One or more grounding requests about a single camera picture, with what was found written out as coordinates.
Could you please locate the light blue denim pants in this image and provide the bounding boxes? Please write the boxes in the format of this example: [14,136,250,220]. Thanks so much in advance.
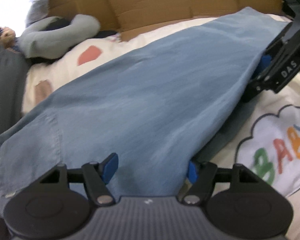
[0,8,286,217]

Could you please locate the cream bear print bedsheet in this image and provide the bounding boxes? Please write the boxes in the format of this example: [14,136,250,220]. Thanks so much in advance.
[21,13,300,240]

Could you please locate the dark grey duvet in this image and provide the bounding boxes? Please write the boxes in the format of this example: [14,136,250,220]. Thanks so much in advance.
[0,45,31,135]

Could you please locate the grey neck pillow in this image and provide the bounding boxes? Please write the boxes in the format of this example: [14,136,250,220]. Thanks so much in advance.
[18,14,101,59]

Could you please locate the brown cardboard barrier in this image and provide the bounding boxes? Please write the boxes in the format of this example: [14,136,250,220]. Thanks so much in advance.
[49,0,282,40]

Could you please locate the black garment inside neck pillow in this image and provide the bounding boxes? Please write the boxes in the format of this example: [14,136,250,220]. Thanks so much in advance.
[30,18,121,65]

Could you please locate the small teddy bear toy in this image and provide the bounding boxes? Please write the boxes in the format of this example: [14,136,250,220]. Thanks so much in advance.
[0,27,20,53]

